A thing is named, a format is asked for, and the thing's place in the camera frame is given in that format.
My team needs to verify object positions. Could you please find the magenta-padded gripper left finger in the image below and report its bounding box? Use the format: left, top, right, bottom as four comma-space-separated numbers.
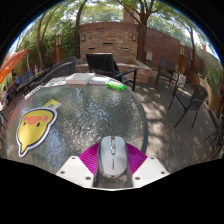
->
55, 142, 101, 189

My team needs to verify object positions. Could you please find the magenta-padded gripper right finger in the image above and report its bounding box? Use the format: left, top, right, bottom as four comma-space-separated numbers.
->
124, 143, 170, 189

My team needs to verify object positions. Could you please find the white computer mouse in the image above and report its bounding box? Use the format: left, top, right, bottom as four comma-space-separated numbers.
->
98, 135, 129, 179

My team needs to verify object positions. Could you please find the yellow chick-shaped mouse pad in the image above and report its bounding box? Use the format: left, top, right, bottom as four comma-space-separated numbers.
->
15, 106, 58, 158

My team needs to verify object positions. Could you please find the yellow card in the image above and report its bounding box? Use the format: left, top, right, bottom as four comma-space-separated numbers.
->
43, 99, 62, 110

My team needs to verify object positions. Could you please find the small green bottle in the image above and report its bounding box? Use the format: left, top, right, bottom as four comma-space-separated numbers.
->
106, 79, 127, 92

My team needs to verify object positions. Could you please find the small white box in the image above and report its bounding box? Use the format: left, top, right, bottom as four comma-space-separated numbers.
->
88, 76, 111, 86

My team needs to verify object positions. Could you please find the large white box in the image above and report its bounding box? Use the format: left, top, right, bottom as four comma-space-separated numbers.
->
64, 72, 96, 86

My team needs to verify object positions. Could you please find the colourful printed leaflet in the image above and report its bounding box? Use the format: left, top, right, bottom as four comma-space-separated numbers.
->
43, 77, 68, 88

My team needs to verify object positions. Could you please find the white printed strip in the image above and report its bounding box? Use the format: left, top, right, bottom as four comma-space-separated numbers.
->
24, 84, 44, 100

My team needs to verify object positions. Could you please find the dark mesh metal chair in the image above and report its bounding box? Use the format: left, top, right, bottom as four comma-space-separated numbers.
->
168, 83, 209, 129
51, 55, 78, 73
29, 59, 78, 89

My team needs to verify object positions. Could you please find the black slatted wooden chair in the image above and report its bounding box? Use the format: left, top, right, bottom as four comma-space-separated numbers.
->
85, 52, 138, 92

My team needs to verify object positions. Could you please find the dark round patio table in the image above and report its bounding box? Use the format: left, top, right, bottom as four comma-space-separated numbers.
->
16, 68, 51, 93

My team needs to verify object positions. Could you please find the blue chair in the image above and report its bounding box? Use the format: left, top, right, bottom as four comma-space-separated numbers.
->
19, 69, 34, 83

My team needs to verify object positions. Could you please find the tree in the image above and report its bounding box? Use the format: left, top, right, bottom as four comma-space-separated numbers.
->
74, 0, 88, 59
176, 18, 197, 73
34, 11, 56, 69
116, 0, 156, 64

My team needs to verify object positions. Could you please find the orange patio umbrella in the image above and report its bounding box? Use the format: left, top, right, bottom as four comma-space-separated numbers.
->
0, 49, 29, 84

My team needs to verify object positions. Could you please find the white wall box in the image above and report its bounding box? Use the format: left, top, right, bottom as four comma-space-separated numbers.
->
145, 50, 154, 62

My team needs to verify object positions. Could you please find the wooden lamp post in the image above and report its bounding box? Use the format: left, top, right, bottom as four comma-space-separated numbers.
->
55, 30, 63, 64
178, 41, 186, 74

